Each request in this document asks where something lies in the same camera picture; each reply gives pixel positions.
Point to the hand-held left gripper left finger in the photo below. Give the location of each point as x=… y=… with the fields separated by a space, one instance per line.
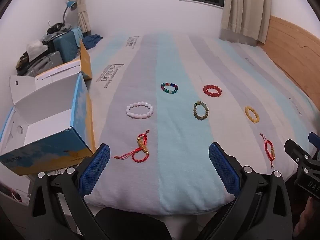
x=96 y=170

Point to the blue yellow cardboard box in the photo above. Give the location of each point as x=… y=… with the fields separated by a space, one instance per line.
x=50 y=150

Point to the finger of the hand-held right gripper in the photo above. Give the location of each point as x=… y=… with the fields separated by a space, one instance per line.
x=296 y=151
x=313 y=138

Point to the beige curtain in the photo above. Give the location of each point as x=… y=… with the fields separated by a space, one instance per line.
x=81 y=5
x=246 y=7

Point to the striped printed blanket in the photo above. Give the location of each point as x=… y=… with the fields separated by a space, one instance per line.
x=175 y=135

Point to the white plastic bag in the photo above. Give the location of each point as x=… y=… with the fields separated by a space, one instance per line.
x=36 y=46

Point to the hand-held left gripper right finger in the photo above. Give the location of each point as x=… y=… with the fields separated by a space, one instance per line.
x=225 y=170

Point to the dark blue cloth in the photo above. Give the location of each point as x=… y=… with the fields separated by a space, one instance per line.
x=92 y=41

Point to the person's right hand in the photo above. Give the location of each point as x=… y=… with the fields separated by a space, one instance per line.
x=303 y=220

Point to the grey suitcase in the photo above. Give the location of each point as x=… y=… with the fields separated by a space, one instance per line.
x=42 y=63

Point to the teal suitcase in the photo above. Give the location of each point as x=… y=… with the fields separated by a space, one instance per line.
x=66 y=47

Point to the light blue cloth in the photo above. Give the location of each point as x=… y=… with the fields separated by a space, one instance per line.
x=78 y=33

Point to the blue desk lamp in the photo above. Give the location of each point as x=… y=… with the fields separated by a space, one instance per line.
x=71 y=5

